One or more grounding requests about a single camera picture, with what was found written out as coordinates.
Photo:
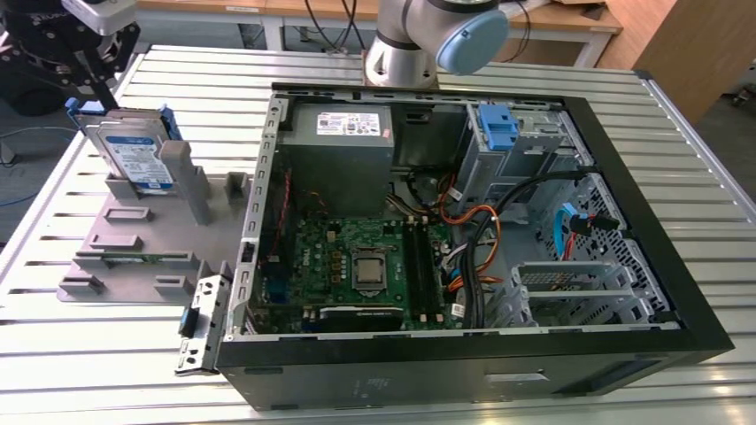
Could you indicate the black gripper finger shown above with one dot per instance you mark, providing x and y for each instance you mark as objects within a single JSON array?
[
  {"x": 53, "y": 66},
  {"x": 97, "y": 82}
]

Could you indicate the hard disk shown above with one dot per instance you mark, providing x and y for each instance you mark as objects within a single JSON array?
[{"x": 132, "y": 155}]

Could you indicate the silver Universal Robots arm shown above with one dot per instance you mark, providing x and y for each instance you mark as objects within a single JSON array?
[{"x": 401, "y": 57}]

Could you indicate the grey metal disk bay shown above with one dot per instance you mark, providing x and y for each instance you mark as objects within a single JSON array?
[{"x": 566, "y": 267}]

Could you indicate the black round bin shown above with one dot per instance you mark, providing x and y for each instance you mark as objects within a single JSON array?
[{"x": 34, "y": 104}]

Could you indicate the green RAM stick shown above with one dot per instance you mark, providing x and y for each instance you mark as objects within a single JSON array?
[{"x": 148, "y": 257}]

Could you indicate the grey power supply unit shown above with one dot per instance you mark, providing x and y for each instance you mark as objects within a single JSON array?
[{"x": 336, "y": 177}]

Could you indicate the grey parts rack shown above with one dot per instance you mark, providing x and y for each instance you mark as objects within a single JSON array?
[{"x": 136, "y": 288}]

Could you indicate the green motherboard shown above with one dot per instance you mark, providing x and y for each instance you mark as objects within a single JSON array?
[{"x": 318, "y": 239}]

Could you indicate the silver CPU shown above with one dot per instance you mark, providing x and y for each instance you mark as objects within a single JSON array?
[{"x": 369, "y": 270}]

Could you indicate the CPU socket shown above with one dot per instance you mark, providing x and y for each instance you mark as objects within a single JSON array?
[{"x": 369, "y": 292}]

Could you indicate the grey optical drive cage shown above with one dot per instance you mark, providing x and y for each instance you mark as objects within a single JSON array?
[{"x": 481, "y": 172}]

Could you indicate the black RAM slot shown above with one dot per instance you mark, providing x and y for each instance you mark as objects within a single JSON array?
[
  {"x": 430, "y": 270},
  {"x": 416, "y": 270}
]

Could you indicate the blue drive bay latch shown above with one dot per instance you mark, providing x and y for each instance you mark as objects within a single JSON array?
[{"x": 498, "y": 128}]

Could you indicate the black graphics card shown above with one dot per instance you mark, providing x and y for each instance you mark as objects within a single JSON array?
[{"x": 360, "y": 316}]

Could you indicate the wooden desk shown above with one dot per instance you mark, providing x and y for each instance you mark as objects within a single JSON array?
[{"x": 566, "y": 20}]

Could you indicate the black PC case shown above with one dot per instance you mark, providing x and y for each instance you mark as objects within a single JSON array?
[{"x": 413, "y": 376}]

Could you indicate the wooden cabinet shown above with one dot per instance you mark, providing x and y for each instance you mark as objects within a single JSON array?
[{"x": 708, "y": 53}]

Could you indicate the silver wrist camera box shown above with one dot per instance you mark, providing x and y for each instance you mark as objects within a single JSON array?
[{"x": 100, "y": 15}]

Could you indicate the metal expansion slot bracket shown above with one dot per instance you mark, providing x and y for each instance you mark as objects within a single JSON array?
[{"x": 209, "y": 319}]

